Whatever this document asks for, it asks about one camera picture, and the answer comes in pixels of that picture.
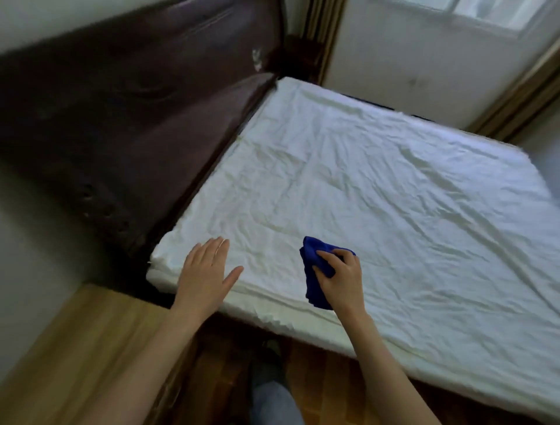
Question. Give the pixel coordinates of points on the person's right hand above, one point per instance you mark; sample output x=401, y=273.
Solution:
x=343, y=284

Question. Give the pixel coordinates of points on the person's left hand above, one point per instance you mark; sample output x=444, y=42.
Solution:
x=201, y=280

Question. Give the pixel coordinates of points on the person's left thumb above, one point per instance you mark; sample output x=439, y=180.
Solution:
x=234, y=278

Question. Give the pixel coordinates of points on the person's right thumb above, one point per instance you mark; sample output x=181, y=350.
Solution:
x=323, y=271

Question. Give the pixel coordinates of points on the person's left little finger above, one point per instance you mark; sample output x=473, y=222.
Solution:
x=191, y=259

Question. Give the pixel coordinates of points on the person's left middle finger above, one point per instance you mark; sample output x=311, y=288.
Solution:
x=214, y=251

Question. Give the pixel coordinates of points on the blue cloth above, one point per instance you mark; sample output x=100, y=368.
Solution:
x=314, y=284

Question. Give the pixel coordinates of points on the person's left forearm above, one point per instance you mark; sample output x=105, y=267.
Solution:
x=144, y=372

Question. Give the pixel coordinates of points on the person's right forearm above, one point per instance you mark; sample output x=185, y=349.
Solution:
x=385, y=372

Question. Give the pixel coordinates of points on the white bed sheet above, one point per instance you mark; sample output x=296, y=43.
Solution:
x=372, y=197

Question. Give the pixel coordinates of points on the person's dark shoe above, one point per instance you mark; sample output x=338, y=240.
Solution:
x=267, y=363

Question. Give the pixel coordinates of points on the person's leg in jeans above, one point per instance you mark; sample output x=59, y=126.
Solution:
x=275, y=405

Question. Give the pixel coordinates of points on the dark brown headboard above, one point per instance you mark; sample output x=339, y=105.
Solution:
x=118, y=122

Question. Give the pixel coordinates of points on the light wooden bedside table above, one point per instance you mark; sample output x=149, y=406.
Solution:
x=74, y=363

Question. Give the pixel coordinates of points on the brown curtain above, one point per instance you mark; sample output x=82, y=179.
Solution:
x=516, y=105
x=323, y=39

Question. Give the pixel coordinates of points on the white framed window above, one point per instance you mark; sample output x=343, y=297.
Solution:
x=472, y=13

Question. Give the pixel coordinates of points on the dark wooden bed frame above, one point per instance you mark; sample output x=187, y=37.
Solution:
x=463, y=407

